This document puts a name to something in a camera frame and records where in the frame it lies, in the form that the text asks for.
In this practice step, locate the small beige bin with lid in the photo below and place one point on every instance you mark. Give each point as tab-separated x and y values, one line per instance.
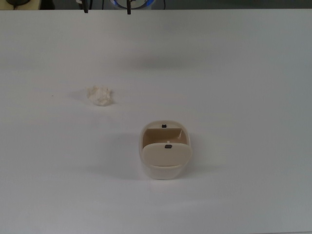
165	156

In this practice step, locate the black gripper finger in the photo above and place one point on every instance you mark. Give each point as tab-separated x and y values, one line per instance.
129	8
85	7

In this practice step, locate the white paper trash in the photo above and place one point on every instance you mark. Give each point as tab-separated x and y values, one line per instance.
99	95

